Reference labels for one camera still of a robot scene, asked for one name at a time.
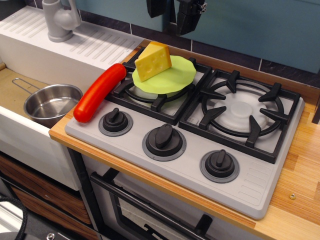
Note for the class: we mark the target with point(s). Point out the small steel pot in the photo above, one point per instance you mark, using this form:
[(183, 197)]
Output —
[(47, 105)]

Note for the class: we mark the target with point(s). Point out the oven door with black handle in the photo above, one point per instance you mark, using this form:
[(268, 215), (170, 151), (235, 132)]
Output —
[(142, 212)]

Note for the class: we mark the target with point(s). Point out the red toy sausage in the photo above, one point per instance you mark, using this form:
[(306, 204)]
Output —
[(96, 93)]

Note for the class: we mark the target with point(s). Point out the black left burner grate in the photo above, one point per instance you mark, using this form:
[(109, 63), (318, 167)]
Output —
[(169, 107)]

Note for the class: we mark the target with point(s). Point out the yellow cheese wedge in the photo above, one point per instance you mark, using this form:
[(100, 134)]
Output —
[(154, 59)]

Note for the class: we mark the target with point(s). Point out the white sink unit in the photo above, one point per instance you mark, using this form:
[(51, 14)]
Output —
[(27, 53)]

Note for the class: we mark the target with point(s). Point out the black stove knob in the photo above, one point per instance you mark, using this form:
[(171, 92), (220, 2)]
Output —
[(164, 143), (219, 166), (115, 123)]

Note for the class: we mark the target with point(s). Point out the grey toy stove top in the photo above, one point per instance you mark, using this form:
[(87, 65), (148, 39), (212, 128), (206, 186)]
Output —
[(250, 193)]

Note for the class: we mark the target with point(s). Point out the black right stove knob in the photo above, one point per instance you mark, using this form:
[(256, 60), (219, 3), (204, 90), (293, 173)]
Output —
[(219, 166)]

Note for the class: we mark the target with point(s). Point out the light green plate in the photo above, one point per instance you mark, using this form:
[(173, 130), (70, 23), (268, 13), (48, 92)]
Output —
[(174, 79)]

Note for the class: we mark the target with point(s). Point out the black burner grate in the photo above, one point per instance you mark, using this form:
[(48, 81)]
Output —
[(249, 116), (169, 107)]

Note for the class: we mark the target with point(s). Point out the black middle stove knob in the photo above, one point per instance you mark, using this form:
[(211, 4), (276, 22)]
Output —
[(164, 143)]

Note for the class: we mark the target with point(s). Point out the teal right wall cabinet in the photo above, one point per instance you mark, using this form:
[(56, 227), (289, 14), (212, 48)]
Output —
[(286, 32)]

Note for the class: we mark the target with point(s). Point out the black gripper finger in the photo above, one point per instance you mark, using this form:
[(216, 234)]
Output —
[(188, 16), (156, 8)]

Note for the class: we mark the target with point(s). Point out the grey toy faucet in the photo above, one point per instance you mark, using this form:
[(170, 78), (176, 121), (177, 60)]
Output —
[(60, 22)]

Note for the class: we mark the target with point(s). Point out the black left stove knob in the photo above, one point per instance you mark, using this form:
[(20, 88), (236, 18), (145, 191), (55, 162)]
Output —
[(115, 123)]

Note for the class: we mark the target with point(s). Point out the wooden drawer fronts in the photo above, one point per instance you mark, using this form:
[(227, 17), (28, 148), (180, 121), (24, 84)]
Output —
[(47, 198)]

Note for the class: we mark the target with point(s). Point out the black right burner grate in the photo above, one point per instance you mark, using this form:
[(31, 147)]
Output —
[(249, 116)]

